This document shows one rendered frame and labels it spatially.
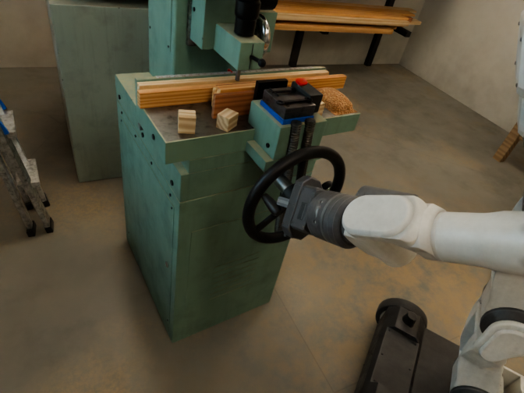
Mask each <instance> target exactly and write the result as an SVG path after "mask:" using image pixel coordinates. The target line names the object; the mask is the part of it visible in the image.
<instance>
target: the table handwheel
mask: <svg viewBox="0 0 524 393"><path fill-rule="evenodd" d="M314 158H323V159H326V160H329V161H330V162H331V163H332V165H333V167H334V178H333V182H332V184H331V188H330V189H329V190H330V191H335V192H339V193H340V192H341V190H342V187H343V184H344V181H345V162H344V161H343V158H342V156H341V155H340V154H339V153H338V152H337V151H336V150H334V149H332V148H330V147H326V146H310V147H304V148H301V149H298V150H295V151H293V152H292V153H290V154H287V155H286V156H284V157H283V158H281V159H280V160H279V161H277V162H275V163H274V164H273V165H272V166H271V167H270V168H269V169H268V170H267V171H265V172H264V171H263V170H262V169H261V168H260V167H259V166H258V165H257V166H258V167H259V168H260V169H261V170H262V171H263V175H262V176H261V177H260V178H259V179H258V180H257V182H256V183H255V184H254V186H253V188H252V189H251V190H250V192H249V194H248V196H247V198H246V201H245V203H244V207H243V216H242V220H243V227H244V229H245V231H246V233H247V235H248V236H249V237H250V238H251V239H253V240H255V241H257V242H259V243H268V244H271V243H280V242H284V241H286V240H289V239H291V238H287V237H284V234H285V233H284V232H283V231H280V232H262V231H261V230H262V229H263V228H265V227H266V226H267V225H269V224H270V223H271V222H272V221H273V220H274V219H276V218H277V217H278V216H274V215H273V214H270V215H269V216H268V217H266V218H265V219H264V220H263V221H262V222H260V223H259V224H258V225H255V221H254V215H255V211H256V209H257V205H258V203H259V201H260V198H261V197H262V196H263V195H264V193H265V191H266V190H267V188H268V187H269V186H270V185H271V184H272V183H274V185H275V186H276V187H277V188H278V189H279V190H280V192H281V193H282V195H281V197H284V198H288V199H290V196H291V194H292V190H293V187H294V185H295V183H294V184H293V183H292V182H291V181H290V180H289V179H288V178H287V177H286V176H284V175H283V173H284V172H286V171H287V170H289V169H290V168H291V167H293V166H295V165H297V164H299V167H298V172H297V176H296V180H297V179H299V178H301V177H302V176H304V172H305V168H306V162H307V160H310V159H314ZM254 162H255V161H254ZM255 163H256V162H255ZM256 164H257V163H256Z"/></svg>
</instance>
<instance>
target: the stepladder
mask: <svg viewBox="0 0 524 393"><path fill-rule="evenodd" d="M5 109H6V106H5V105H4V103H3V102H2V100H1V99H0V151H1V152H2V156H3V158H4V159H5V162H6V164H7V165H8V167H9V170H10V172H11V174H12V177H13V178H14V180H15V182H16V185H17V187H18V190H19V191H20V193H21V195H22V198H23V200H22V199H21V197H20V195H19V192H18V190H17V188H16V186H15V184H14V182H13V180H12V177H11V175H10V174H9V170H8V169H7V167H6V165H5V162H4V161H3V158H2V156H1V154H0V175H1V177H2V179H3V181H4V183H5V185H6V187H7V189H8V191H9V193H10V195H11V197H12V199H13V202H14V204H15V205H16V208H17V210H18V212H19V214H20V216H21V218H22V219H23V222H24V224H25V226H26V227H27V235H28V237H32V236H35V234H36V227H37V225H36V223H35V221H31V219H30V216H29V214H28V212H27V210H31V209H34V207H35V209H36V211H37V213H38V215H39V217H40V219H41V221H42V223H43V224H44V229H45V231H46V233H51V232H53V231H54V222H53V220H52V218H51V217H49V215H48V212H47V211H46V209H45V208H46V207H48V206H50V203H49V201H48V198H47V195H46V193H44V192H43V190H42V188H41V184H40V179H39V175H38V170H37V162H36V159H35V158H33V159H27V157H26V155H25V153H24V151H23V148H22V147H21V145H20V143H19V141H18V139H17V134H16V123H15V116H14V113H13V111H4V110H5ZM24 189H25V190H26V192H27V194H28V195H27V194H26V192H25V190H24ZM23 202H24V203H23ZM31 202H32V203H31ZM24 204H25V205H24ZM25 206H26V207H25ZM26 208H27V209H26Z"/></svg>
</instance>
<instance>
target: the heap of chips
mask: <svg viewBox="0 0 524 393"><path fill-rule="evenodd" d="M317 90H318V91H320V92H321V93H322V94H323V97H322V101H323V102H324V103H325V106H324V107H325V108H326V109H327V110H328V111H330V112H331V113H332V114H334V115H344V114H349V113H355V112H357V111H356V110H355V109H353V108H352V102H351V101H350V100H349V99H348V98H347V97H346V96H345V95H344V94H343V93H341V92H340V91H338V90H336V89H335V88H333V87H324V88H317Z"/></svg>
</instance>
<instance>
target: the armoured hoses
mask: <svg viewBox="0 0 524 393"><path fill-rule="evenodd" d="M304 123H305V128H304V134H303V141H302V146H301V148H304V147H310V146H311V143H312V139H313V132H314V129H315V125H316V120H315V119H313V118H307V119H305V122H304ZM301 129H302V122H301V121H299V120H292V121H291V130H290V131H291V132H290V137H289V144H288V149H287V153H286V155H287V154H290V153H292V152H293V151H295V150H297V148H298V143H299V137H300V135H299V134H300V133H301ZM308 161H309V160H307V162H306V168H305V172H304V176H306V170H307V165H308ZM293 169H294V166H293V167H291V168H290V169H289V170H287V171H286V172H284V173H283V175H284V176H286V177H287V178H288V179H289V180H290V181H292V176H293V174H292V173H293ZM284 216H285V212H284V213H282V214H281V215H280V216H278V217H277V218H276V221H275V226H274V232H280V231H283V230H282V227H281V224H282V221H283V218H284Z"/></svg>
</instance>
